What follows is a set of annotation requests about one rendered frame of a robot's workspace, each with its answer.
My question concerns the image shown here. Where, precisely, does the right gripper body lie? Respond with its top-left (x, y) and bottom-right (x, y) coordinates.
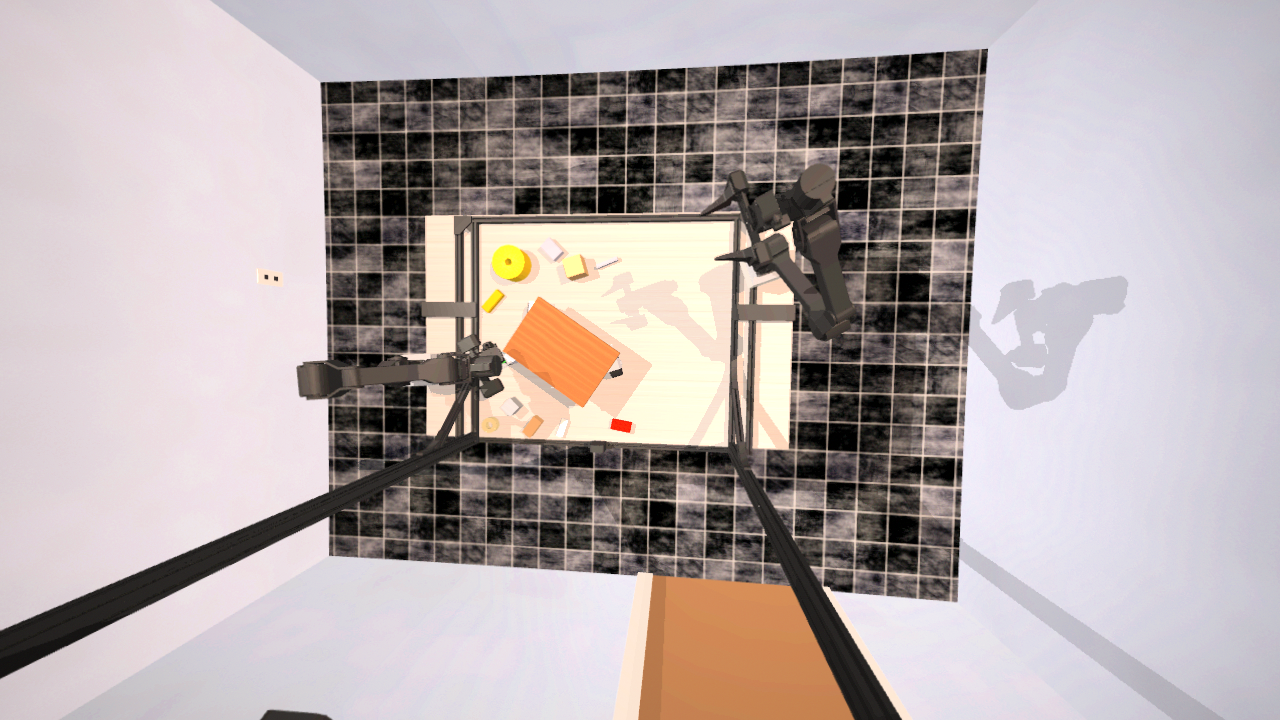
top-left (727, 170), bottom-right (791, 272)

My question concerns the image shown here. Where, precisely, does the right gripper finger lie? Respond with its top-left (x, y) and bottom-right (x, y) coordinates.
top-left (714, 246), bottom-right (756, 266)
top-left (699, 181), bottom-right (735, 217)

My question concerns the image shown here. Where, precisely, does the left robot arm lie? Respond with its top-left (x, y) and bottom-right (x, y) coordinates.
top-left (296, 341), bottom-right (506, 400)

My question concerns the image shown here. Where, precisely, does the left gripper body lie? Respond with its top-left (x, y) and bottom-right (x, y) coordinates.
top-left (457, 334), bottom-right (504, 398)

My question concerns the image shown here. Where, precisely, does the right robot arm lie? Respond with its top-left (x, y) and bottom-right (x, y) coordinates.
top-left (754, 163), bottom-right (856, 341)

